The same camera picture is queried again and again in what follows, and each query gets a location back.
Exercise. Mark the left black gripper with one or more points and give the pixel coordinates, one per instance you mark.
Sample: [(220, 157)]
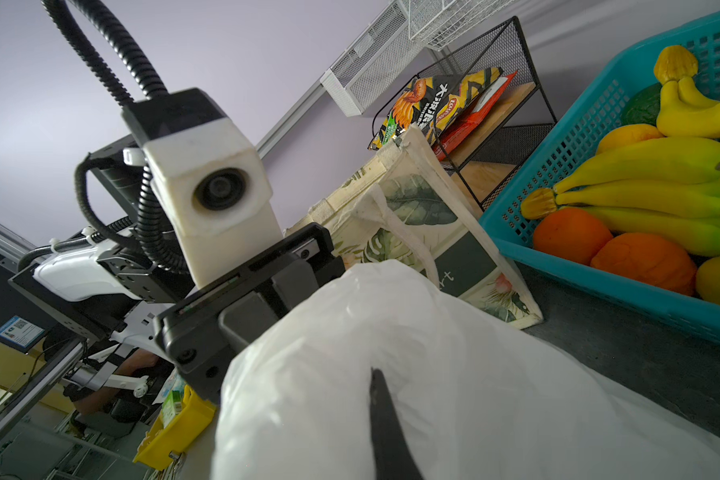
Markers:
[(202, 334)]

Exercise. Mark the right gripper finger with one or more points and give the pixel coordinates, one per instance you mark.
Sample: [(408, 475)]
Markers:
[(392, 457)]

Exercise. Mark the white plastic grocery bag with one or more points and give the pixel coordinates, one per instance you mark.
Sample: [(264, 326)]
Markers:
[(476, 398)]

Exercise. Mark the cream canvas tote bag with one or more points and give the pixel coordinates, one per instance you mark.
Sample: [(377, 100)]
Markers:
[(402, 206)]

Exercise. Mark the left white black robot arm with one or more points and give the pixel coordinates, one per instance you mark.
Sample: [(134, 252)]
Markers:
[(129, 250)]

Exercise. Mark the yellow bin in background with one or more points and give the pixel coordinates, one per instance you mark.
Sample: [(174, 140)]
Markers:
[(184, 415)]

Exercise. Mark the orange fruit rear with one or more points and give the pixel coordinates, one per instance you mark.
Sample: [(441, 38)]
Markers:
[(571, 234)]

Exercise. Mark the orange fruit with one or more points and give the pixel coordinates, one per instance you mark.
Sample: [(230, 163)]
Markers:
[(649, 259), (571, 234)]

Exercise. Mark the orange fruit front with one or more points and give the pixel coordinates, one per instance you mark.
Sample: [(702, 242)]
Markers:
[(649, 259)]

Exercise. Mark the black yellow chips bag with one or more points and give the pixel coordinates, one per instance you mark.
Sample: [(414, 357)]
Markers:
[(436, 104)]

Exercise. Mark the yellow banana bunch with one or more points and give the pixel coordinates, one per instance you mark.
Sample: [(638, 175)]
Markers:
[(667, 186)]

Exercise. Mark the teal plastic fruit basket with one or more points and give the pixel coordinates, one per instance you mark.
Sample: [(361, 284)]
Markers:
[(575, 139)]

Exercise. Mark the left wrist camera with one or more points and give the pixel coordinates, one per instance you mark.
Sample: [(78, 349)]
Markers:
[(209, 180)]

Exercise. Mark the white mesh wall basket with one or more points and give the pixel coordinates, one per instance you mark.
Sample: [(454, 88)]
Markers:
[(368, 67)]

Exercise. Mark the black wire wooden shelf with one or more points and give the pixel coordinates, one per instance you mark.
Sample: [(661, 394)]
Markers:
[(485, 162)]

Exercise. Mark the white wire wall rack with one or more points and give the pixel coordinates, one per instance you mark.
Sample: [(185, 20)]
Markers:
[(435, 24)]

